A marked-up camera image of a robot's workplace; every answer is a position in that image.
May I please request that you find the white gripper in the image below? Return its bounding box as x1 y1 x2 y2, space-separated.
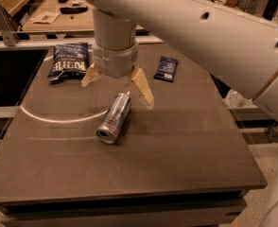
81 43 154 108

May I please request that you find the silver redbull can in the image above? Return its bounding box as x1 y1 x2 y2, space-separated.
96 93 131 144

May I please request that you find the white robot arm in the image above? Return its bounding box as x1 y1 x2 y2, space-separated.
86 0 278 121

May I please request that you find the blue kettle chips bag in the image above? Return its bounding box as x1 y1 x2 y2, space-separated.
47 43 89 82

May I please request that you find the dark blue snack packet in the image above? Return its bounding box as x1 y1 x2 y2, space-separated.
154 56 178 82

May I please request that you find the white circle marking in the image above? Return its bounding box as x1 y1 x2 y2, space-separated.
16 56 106 124

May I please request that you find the black oblong object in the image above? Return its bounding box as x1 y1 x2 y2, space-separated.
60 7 88 14

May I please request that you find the wooden back desk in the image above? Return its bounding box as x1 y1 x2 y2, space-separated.
21 0 270 34

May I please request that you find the beige card on desk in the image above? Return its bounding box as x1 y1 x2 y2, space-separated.
31 11 60 25

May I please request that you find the metal rail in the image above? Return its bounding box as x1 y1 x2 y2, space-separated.
0 35 164 51

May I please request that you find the left metal bracket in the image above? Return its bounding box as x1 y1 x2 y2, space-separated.
0 5 19 46

